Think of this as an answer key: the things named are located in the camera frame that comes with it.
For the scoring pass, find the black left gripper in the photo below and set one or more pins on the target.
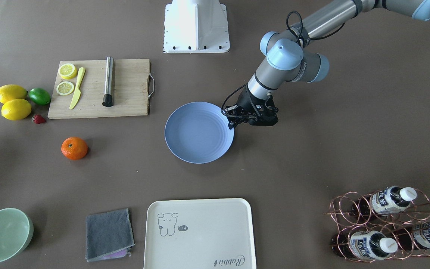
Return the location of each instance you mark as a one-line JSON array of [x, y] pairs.
[[244, 101]]

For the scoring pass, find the blue round plate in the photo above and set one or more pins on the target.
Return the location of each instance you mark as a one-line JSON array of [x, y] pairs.
[[198, 133]]

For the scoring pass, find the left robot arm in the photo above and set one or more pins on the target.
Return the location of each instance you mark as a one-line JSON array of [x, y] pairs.
[[286, 59]]

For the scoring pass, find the wooden cutting board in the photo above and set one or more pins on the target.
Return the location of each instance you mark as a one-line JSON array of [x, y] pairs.
[[130, 91]]

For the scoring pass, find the cream rabbit tray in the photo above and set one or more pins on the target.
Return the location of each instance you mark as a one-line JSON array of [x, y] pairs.
[[200, 234]]

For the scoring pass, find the steel muddler black tip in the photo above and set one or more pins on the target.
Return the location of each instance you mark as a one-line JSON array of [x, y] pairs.
[[109, 82]]

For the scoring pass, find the yellow plastic knife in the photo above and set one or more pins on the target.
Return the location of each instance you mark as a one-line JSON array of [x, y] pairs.
[[77, 91]]

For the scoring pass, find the orange fruit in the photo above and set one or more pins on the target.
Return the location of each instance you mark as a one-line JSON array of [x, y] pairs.
[[74, 148]]

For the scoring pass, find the grey folded cloth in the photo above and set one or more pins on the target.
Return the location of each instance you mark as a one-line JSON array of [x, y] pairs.
[[109, 235]]

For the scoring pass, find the lemon half beside knife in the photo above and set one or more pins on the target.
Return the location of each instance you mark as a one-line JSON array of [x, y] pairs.
[[65, 88]]

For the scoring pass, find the lemon half near board edge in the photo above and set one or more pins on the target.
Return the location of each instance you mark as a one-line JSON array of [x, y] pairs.
[[67, 71]]

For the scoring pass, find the tea bottle middle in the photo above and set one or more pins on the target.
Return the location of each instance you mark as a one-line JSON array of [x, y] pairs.
[[393, 199]]

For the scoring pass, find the tea bottle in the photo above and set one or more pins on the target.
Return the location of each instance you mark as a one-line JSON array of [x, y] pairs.
[[393, 199], [416, 237], [363, 246]]

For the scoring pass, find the tea bottle front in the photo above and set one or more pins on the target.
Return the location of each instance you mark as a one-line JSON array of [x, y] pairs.
[[363, 246]]

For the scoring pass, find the red strawberry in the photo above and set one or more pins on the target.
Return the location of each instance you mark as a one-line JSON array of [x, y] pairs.
[[38, 119]]

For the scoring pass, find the green lime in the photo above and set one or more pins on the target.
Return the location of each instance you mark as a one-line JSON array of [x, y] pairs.
[[39, 96]]

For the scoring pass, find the yellow lemon outer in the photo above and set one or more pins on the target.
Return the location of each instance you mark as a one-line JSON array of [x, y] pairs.
[[16, 109]]

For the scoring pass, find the tea bottle back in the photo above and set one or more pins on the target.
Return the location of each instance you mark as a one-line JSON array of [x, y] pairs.
[[416, 237]]

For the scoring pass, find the yellow lemon near lime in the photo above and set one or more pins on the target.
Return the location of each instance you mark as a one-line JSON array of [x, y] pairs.
[[12, 91]]

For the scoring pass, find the green bowl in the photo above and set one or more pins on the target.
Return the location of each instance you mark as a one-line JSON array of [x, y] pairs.
[[16, 232]]

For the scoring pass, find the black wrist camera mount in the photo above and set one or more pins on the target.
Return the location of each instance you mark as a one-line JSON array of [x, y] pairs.
[[269, 118]]

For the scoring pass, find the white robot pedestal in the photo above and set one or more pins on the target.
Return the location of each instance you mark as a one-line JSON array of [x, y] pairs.
[[196, 26]]

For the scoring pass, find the copper wire bottle rack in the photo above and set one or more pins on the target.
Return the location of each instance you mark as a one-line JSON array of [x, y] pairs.
[[418, 212]]

